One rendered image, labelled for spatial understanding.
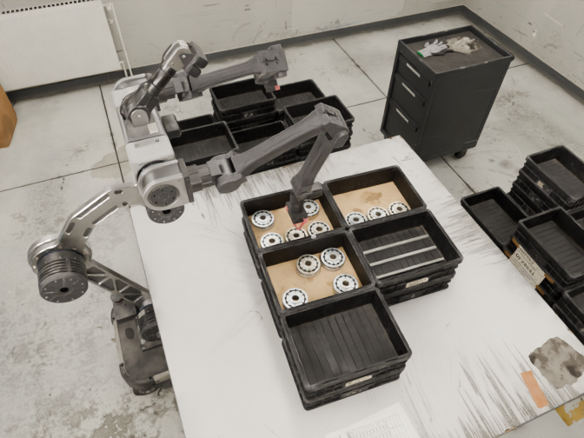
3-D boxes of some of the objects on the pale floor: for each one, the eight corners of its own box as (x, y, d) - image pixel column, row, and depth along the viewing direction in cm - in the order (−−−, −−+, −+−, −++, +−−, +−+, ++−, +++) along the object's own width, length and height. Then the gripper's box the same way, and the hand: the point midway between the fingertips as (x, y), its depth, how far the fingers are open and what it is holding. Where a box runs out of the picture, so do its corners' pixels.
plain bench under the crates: (235, 585, 191) (218, 575, 138) (156, 282, 286) (129, 208, 233) (537, 431, 233) (613, 379, 179) (381, 211, 328) (400, 135, 275)
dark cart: (406, 178, 350) (436, 74, 282) (377, 142, 377) (398, 39, 309) (470, 159, 366) (514, 56, 298) (438, 126, 393) (471, 24, 324)
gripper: (284, 192, 187) (284, 217, 199) (294, 211, 181) (293, 235, 193) (300, 189, 189) (299, 213, 201) (309, 207, 182) (308, 231, 194)
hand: (295, 222), depth 196 cm, fingers open, 6 cm apart
